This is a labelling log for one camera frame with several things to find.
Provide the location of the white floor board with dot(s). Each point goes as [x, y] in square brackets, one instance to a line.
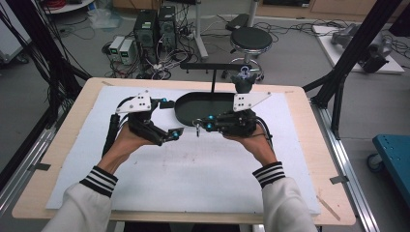
[325, 48]

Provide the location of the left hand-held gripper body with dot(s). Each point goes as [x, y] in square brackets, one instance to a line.
[137, 103]

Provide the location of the flat black box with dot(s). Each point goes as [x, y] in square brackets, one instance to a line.
[237, 22]

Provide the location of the black computer tower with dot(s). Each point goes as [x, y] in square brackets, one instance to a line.
[146, 35]
[167, 29]

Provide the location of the thin wooden stick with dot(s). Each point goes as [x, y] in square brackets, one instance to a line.
[328, 208]

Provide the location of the white foam mat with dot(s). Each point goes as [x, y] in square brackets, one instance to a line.
[193, 180]

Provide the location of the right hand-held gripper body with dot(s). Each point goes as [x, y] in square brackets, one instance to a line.
[248, 101]

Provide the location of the silver keyring with keys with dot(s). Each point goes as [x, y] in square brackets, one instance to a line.
[197, 130]

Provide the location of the blue cart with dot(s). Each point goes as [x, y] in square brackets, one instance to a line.
[393, 161]

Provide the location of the black round stool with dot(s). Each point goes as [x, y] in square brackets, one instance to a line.
[251, 38]

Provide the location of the grey tape piece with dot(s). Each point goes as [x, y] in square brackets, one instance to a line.
[40, 166]
[339, 179]

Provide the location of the grey machine part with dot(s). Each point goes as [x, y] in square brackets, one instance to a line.
[377, 48]

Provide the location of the person's left hand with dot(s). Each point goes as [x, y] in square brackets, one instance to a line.
[125, 145]

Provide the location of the round white table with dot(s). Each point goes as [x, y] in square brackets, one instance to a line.
[69, 5]

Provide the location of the aluminium rail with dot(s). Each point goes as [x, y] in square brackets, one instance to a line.
[25, 167]
[348, 167]

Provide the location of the grey-legged wooden desk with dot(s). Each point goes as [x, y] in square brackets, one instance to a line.
[199, 38]

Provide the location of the person's right hand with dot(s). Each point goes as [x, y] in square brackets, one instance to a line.
[257, 143]

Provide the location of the black tray stand with bar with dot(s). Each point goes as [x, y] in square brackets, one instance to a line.
[193, 109]

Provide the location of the clear plastic bag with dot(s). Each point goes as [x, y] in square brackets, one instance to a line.
[104, 17]

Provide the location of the grey power supply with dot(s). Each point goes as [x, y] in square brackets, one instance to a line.
[126, 51]
[115, 47]

